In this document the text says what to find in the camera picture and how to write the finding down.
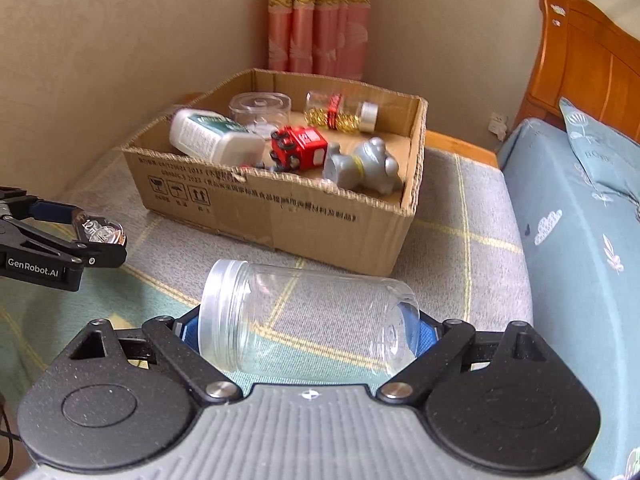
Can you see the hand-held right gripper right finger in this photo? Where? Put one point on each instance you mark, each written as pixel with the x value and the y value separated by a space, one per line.
pixel 425 332

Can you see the white wall outlet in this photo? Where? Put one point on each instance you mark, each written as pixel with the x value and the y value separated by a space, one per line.
pixel 497 126

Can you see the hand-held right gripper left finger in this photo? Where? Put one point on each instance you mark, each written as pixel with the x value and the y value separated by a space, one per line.
pixel 187 330

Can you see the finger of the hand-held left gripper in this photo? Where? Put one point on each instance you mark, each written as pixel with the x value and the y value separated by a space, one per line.
pixel 55 211
pixel 107 256

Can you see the clear round plastic container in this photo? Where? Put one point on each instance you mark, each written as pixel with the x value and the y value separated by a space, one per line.
pixel 260 107

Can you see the small bottle of gold beads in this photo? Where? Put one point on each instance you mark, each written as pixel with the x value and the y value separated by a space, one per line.
pixel 340 112

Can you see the cardboard box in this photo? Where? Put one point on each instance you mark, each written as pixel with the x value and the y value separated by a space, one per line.
pixel 300 225

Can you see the pink patterned curtain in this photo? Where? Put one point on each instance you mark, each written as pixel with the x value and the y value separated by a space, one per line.
pixel 320 25

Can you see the clear plastic jar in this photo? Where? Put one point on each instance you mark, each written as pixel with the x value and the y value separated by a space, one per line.
pixel 300 320

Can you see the white plastic bottle green label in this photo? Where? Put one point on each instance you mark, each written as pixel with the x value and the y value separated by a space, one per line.
pixel 210 140

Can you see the blue printed bedsheet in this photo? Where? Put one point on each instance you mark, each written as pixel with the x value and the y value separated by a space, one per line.
pixel 575 285

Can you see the grey green checked blanket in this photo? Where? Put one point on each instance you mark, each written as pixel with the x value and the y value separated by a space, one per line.
pixel 465 260

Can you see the blue flower print pillow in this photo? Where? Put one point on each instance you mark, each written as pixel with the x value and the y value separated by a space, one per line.
pixel 605 160

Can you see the wooden headboard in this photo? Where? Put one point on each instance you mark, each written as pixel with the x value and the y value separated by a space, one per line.
pixel 590 60

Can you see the grey toy figure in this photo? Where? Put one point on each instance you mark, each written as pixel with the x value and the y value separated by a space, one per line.
pixel 360 165

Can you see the red toy train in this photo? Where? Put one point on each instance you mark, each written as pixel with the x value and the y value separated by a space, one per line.
pixel 305 147

